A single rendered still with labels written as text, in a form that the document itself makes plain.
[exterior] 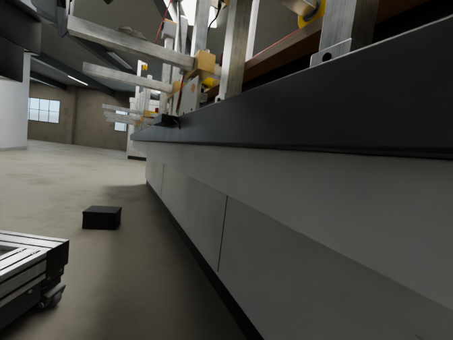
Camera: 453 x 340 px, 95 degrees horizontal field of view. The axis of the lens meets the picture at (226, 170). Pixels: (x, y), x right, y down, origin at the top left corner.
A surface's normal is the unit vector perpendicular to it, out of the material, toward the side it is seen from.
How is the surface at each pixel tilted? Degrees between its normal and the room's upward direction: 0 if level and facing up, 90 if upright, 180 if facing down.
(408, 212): 90
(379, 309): 90
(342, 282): 90
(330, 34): 90
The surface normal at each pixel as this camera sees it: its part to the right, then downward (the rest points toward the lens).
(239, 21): 0.47, 0.13
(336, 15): -0.88, -0.07
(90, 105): -0.04, 0.07
